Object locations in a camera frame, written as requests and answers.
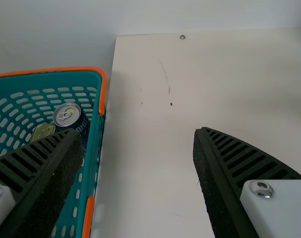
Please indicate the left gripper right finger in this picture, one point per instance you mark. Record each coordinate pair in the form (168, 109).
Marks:
(239, 178)

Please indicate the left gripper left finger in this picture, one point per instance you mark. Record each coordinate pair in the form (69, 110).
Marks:
(36, 178)

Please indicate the teal shopping basket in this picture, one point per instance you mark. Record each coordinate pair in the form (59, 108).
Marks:
(41, 79)

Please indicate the rectangular tin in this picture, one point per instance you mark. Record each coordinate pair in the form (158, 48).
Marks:
(42, 131)

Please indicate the can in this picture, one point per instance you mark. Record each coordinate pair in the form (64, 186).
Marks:
(66, 115)

